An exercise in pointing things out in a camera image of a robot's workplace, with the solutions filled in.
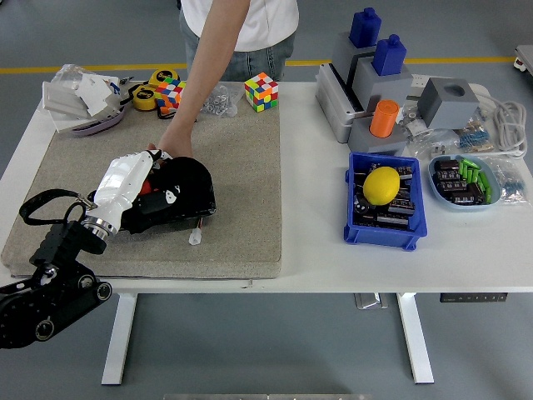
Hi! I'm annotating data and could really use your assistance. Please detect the white power cord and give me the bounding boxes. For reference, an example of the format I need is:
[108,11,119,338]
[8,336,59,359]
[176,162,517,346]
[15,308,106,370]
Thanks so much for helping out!
[474,89,529,158]

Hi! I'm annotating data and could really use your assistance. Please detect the black table control panel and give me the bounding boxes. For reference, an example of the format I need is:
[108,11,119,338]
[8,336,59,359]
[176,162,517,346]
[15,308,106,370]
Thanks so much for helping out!
[440,293,509,303]

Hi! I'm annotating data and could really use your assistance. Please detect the clear plastic bag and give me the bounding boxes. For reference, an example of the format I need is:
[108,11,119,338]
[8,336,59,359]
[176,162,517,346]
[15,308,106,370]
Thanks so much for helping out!
[49,63,101,91]

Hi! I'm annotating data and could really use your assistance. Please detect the grey block with empty hole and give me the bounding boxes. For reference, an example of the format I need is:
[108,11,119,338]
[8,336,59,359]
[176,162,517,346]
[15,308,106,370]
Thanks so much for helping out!
[417,77,481,130]

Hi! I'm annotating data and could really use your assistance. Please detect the stickerless Rubik's cube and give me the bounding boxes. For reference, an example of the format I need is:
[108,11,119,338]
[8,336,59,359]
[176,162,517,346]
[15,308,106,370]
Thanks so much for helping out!
[156,77,187,114]

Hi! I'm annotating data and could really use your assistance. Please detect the white power strip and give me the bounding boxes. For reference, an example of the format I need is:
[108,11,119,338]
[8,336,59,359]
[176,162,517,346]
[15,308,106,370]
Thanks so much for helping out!
[410,73,492,103]

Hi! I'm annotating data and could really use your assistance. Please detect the orange cylinder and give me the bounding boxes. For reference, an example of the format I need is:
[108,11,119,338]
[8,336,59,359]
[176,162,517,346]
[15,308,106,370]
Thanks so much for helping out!
[369,98,401,138]

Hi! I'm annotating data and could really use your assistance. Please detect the white folded plastic piece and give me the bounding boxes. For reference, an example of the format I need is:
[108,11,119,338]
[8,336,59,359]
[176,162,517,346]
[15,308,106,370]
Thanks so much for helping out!
[74,73,122,118]

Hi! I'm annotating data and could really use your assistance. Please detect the grey-brown mat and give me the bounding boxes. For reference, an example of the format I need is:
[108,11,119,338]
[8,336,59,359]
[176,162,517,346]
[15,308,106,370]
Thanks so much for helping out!
[1,81,283,280]

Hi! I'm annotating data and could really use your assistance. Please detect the blue peg block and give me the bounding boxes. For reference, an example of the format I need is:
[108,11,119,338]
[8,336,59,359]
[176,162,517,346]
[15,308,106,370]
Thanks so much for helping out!
[371,34,407,78]
[348,7,383,48]

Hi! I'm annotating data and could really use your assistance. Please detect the grey block with round socket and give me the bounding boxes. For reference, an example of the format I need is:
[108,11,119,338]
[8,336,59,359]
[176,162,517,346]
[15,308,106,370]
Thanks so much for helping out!
[347,116,409,158]

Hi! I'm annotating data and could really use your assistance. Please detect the person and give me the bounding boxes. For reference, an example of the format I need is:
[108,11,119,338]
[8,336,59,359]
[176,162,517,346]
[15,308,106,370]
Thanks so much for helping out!
[178,0,300,83]

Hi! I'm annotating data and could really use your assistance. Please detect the bag of blue resistors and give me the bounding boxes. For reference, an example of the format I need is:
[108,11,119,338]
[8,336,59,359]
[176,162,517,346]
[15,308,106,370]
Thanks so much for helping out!
[453,118,496,153]
[489,157,530,206]

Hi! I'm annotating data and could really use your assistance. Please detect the clear bag of screws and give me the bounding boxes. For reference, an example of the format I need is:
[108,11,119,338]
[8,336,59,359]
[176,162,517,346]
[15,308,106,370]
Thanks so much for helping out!
[199,82,245,118]

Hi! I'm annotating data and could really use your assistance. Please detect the person's hand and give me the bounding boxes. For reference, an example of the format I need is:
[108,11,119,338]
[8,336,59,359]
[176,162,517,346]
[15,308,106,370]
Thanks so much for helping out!
[145,133,195,159]

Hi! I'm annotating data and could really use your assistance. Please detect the purple tray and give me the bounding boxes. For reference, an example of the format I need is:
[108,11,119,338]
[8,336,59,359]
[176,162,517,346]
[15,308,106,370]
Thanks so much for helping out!
[70,106,127,138]

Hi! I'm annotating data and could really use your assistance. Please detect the white connector with wires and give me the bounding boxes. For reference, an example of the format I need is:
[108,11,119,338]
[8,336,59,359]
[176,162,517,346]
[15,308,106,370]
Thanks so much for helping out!
[188,218,206,246]

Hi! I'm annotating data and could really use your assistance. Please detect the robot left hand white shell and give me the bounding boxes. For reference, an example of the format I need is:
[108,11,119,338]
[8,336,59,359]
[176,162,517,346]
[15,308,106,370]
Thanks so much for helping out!
[88,148,183,229]

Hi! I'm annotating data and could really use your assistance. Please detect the yellow lemon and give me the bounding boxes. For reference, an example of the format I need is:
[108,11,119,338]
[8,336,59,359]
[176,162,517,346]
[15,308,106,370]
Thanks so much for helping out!
[362,166,401,207]

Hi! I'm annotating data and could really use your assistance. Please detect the white table leg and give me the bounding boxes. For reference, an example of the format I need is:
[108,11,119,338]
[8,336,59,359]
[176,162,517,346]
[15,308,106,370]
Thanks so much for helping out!
[395,292,435,385]
[101,292,138,387]

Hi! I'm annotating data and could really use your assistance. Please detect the white-faced Rubik's cube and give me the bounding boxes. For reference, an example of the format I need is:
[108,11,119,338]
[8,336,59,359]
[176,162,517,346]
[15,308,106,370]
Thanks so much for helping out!
[243,72,280,113]

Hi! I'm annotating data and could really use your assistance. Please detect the blue plastic bin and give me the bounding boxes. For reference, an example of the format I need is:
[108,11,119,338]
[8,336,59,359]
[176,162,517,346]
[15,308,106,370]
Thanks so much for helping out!
[343,152,429,251]

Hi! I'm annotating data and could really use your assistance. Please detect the black rag with red patch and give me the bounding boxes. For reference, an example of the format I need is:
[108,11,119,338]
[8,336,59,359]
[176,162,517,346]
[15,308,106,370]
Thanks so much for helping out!
[120,156,216,234]

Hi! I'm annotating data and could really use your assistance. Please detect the metal bracket under table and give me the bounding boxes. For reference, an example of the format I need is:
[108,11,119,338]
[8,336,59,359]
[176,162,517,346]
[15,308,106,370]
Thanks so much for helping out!
[353,293,389,310]

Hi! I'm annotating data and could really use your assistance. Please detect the yellow tape measure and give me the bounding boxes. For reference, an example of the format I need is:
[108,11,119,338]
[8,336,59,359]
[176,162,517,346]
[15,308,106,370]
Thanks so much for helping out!
[148,68,181,91]
[132,84,158,112]

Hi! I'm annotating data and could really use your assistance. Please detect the light blue dish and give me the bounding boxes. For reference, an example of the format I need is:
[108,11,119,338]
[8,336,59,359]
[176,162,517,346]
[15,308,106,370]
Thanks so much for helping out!
[427,154,502,213]

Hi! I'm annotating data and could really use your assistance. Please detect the grey electrical enclosure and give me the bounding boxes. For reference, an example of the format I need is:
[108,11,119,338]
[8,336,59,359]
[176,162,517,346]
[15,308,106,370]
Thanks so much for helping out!
[315,62,367,145]

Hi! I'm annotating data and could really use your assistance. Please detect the clear bag of small parts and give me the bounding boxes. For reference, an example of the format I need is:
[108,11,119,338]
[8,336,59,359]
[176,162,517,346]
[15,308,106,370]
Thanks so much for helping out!
[399,106,459,159]

